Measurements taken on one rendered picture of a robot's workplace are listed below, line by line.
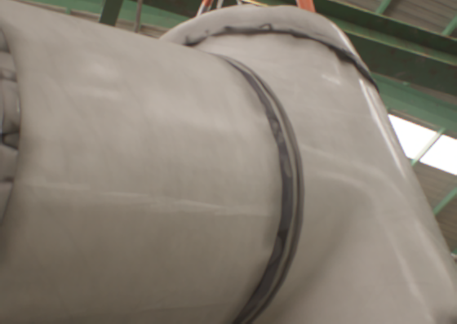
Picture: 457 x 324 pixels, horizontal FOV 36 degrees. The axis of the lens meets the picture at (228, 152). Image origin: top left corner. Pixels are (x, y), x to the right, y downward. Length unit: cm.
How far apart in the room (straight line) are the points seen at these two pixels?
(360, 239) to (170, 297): 6
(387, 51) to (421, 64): 22
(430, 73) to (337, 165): 384
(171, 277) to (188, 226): 1
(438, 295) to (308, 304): 4
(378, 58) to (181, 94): 373
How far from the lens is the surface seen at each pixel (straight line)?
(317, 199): 19
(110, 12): 345
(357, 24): 402
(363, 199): 20
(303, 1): 64
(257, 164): 17
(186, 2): 358
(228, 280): 17
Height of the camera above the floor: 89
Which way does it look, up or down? 41 degrees up
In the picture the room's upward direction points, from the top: straight up
